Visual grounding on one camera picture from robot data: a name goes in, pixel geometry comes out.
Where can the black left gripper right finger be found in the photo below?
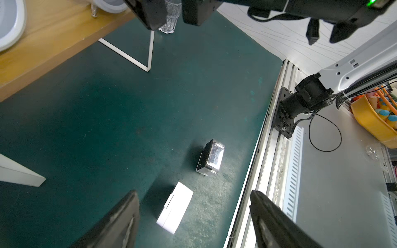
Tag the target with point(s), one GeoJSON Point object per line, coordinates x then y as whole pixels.
{"type": "Point", "coordinates": [273, 228]}

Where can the yellow wooden two-tier shelf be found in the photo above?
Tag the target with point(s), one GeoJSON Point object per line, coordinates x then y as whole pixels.
{"type": "Point", "coordinates": [54, 32]}

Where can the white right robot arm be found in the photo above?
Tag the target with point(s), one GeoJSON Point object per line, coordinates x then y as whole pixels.
{"type": "Point", "coordinates": [315, 91]}

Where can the clear drinking glass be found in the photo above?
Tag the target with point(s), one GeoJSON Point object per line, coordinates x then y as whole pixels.
{"type": "Point", "coordinates": [174, 10]}

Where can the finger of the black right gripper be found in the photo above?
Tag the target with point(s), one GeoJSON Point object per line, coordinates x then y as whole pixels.
{"type": "Point", "coordinates": [152, 13]}
{"type": "Point", "coordinates": [196, 12]}

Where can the white twin-bell alarm clock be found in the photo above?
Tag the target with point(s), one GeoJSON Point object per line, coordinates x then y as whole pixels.
{"type": "Point", "coordinates": [13, 22]}

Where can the yellow toy bin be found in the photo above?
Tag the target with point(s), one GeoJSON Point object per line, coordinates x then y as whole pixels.
{"type": "Point", "coordinates": [378, 116]}

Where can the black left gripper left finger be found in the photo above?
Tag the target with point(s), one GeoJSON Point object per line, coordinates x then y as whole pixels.
{"type": "Point", "coordinates": [117, 229]}

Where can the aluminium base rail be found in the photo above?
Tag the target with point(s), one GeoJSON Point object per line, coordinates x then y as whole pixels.
{"type": "Point", "coordinates": [267, 150]}

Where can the white cube alarm clock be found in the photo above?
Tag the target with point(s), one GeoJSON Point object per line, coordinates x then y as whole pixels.
{"type": "Point", "coordinates": [175, 208]}

